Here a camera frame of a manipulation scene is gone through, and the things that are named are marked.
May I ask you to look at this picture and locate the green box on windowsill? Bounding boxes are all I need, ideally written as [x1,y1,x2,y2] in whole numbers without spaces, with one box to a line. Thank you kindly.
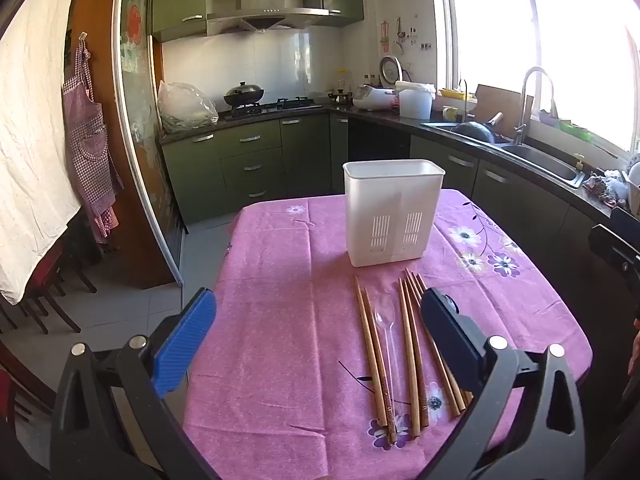
[559,120,597,143]

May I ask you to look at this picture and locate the black gas stove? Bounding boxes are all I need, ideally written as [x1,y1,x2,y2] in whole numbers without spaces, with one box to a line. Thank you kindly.
[222,96,326,121]

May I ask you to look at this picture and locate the clear plastic bag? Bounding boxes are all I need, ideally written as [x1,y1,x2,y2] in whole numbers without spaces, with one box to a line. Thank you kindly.
[157,81,220,134]

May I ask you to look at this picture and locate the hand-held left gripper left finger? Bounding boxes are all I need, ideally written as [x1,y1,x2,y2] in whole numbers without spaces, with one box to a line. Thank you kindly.
[50,287,218,480]

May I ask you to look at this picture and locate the dark frying pan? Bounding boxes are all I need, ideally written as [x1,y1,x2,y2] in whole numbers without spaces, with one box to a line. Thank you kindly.
[449,112,504,144]

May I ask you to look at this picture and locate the clear plastic spoon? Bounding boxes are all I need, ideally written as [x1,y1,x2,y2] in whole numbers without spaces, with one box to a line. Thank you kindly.
[374,296,405,433]

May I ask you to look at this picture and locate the dark red wooden chair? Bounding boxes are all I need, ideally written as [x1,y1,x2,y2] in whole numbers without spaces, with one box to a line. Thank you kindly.
[0,232,98,336]

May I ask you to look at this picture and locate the round silver lid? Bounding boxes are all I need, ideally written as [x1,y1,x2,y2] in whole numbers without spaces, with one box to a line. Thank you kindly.
[378,55,404,89]

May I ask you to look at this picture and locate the white dish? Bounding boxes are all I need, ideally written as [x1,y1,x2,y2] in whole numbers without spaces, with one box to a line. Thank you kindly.
[626,156,640,217]

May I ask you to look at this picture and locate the crumpled dish rag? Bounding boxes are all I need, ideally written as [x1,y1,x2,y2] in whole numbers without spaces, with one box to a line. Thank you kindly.
[582,169,629,209]

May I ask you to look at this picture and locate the green lower kitchen cabinets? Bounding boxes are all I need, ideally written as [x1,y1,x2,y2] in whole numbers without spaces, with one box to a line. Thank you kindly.
[160,112,351,227]

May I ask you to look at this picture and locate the checked purple apron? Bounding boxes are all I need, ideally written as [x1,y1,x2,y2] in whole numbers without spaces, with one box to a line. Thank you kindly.
[62,40,124,241]

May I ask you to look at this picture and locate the pink floral tablecloth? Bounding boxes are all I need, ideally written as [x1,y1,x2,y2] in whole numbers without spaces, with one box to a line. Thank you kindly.
[182,188,594,480]

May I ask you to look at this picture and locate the kitchen window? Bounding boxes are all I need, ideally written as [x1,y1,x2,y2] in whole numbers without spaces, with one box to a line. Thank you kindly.
[431,0,640,155]

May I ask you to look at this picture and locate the brown wooden chair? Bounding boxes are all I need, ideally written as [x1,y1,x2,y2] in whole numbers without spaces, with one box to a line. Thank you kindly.
[0,335,57,428]

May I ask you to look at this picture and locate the floral glass sliding door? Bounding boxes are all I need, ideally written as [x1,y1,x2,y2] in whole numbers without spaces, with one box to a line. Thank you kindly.
[112,0,185,286]

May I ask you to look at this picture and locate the white rice cooker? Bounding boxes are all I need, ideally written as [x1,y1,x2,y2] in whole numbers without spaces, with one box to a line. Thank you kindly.
[352,85,399,112]

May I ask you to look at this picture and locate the steel range hood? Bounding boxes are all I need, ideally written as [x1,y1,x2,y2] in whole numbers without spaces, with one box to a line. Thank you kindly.
[205,0,331,37]

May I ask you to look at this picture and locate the black wok with lid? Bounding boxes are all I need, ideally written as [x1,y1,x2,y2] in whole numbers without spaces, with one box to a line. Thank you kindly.
[223,81,265,107]

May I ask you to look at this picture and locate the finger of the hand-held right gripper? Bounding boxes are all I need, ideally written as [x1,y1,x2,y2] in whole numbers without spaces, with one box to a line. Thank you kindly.
[610,207,640,244]
[588,224,640,282]

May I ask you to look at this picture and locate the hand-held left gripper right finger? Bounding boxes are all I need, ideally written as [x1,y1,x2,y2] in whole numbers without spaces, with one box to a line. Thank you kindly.
[420,287,586,480]

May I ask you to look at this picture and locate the white hanging cloth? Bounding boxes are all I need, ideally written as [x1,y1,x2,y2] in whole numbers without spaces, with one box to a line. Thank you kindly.
[0,0,84,306]

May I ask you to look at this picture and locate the dark stone countertop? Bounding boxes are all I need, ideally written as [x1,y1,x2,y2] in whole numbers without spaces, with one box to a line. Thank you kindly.
[159,102,640,226]

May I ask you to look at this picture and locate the white plastic utensil holder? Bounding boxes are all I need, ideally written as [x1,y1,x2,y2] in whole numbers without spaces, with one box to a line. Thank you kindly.
[342,159,446,268]

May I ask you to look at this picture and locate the steel kitchen faucet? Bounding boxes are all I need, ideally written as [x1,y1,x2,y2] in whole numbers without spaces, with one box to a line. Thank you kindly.
[513,66,559,147]

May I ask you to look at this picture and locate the white plastic bucket with lid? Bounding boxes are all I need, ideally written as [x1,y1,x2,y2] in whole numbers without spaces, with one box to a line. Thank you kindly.
[394,80,436,120]

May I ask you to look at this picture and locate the steel kitchen sink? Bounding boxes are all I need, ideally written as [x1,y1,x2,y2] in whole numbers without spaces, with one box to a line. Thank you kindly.
[421,120,587,189]

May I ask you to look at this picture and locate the wooden chopstick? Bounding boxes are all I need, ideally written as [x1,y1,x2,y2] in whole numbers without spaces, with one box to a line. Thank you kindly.
[418,274,475,403]
[397,278,421,437]
[404,268,461,418]
[361,287,399,446]
[403,281,431,428]
[353,275,389,428]
[414,273,473,406]
[408,271,469,411]

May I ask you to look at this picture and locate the black built-in appliance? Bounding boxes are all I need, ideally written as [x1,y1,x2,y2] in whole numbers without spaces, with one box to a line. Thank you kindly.
[348,118,412,164]

